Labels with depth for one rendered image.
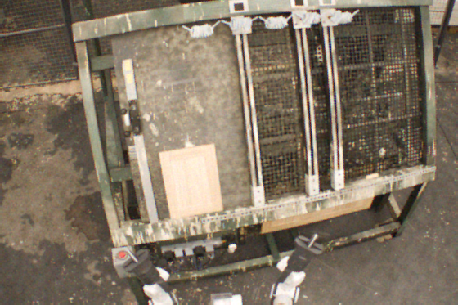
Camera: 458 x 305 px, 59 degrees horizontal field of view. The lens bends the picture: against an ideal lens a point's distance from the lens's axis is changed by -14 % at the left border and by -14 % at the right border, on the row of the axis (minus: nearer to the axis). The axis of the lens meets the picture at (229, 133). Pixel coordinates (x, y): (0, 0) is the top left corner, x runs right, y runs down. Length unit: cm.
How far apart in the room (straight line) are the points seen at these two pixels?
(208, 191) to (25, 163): 234
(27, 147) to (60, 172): 55
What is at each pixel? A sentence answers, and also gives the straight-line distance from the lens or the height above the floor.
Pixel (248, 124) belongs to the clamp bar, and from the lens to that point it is 259.
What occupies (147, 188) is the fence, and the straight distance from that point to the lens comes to 265.
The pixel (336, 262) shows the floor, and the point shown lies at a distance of 367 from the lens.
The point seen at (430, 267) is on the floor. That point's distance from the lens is 389.
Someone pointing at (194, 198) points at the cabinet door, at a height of 98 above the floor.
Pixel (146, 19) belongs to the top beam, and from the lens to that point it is 244.
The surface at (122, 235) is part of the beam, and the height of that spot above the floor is 87.
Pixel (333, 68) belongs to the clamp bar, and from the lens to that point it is 271.
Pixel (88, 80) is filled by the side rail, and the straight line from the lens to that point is 252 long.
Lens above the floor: 318
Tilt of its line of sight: 47 degrees down
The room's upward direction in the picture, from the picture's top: straight up
